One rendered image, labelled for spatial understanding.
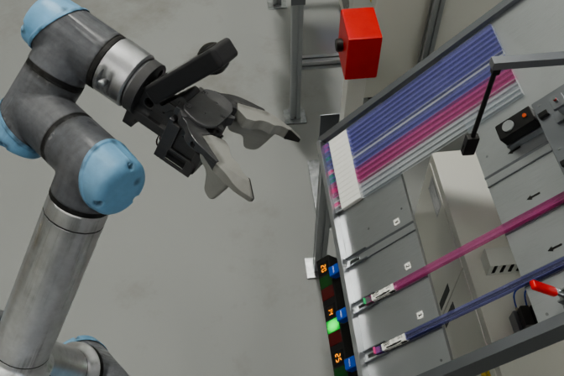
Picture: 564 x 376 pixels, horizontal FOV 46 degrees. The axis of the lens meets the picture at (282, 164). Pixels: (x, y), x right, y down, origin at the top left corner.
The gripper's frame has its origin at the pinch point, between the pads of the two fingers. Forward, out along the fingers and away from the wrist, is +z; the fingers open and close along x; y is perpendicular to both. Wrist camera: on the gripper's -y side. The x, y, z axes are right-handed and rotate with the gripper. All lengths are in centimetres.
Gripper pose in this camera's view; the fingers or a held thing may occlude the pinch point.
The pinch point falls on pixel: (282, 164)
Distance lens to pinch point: 79.7
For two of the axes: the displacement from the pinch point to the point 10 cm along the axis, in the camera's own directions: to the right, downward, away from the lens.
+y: -4.3, 6.8, 6.0
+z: 8.2, 5.6, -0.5
